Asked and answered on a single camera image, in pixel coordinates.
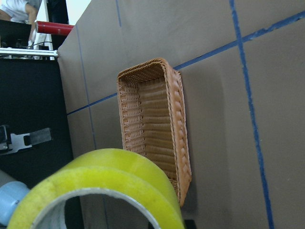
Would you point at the red cylinder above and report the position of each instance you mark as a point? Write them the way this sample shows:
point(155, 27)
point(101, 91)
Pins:
point(53, 28)

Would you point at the person in white shirt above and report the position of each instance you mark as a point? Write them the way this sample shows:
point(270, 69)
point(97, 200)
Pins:
point(20, 11)

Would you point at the brown wicker basket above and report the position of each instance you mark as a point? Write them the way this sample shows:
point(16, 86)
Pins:
point(153, 119)

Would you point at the yellow tape roll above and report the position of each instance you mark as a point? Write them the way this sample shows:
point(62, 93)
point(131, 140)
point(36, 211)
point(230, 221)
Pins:
point(113, 172)

